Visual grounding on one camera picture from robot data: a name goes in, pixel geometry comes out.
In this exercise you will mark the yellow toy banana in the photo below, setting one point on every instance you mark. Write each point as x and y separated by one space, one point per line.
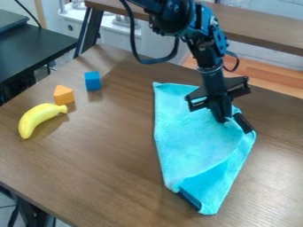
35 118

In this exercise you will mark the wooden table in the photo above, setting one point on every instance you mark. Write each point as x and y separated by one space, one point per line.
256 26

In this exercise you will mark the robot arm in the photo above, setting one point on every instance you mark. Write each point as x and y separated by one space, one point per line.
185 14

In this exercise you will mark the blue block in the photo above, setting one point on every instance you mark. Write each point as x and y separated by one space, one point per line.
92 81

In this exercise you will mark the white cabinet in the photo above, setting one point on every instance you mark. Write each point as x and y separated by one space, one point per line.
118 38

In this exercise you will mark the cyan cloth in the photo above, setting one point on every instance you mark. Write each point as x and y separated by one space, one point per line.
193 147

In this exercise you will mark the black desk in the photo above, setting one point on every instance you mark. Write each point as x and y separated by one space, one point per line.
31 47

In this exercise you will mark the orange toy wedge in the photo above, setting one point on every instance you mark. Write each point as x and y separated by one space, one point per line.
63 95

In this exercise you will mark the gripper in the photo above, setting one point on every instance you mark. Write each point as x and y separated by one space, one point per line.
213 84

